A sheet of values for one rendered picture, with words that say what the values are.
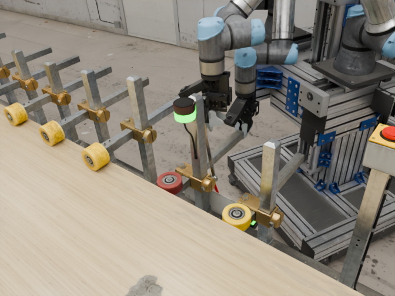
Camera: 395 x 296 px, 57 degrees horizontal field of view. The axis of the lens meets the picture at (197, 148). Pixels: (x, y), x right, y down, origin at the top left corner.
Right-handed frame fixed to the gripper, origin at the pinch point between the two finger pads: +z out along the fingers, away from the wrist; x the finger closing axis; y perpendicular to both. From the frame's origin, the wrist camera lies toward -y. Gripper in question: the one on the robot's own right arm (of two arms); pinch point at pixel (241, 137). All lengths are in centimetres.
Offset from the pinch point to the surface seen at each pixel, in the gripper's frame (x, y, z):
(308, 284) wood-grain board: -50, -50, -8
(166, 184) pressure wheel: -0.4, -43.7, -8.6
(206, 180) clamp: -7.1, -32.3, -4.9
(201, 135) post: -5.7, -31.1, -21.6
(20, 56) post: 94, -31, -26
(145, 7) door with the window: 283, 224, 45
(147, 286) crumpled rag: -21, -73, -10
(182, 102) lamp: -4, -36, -35
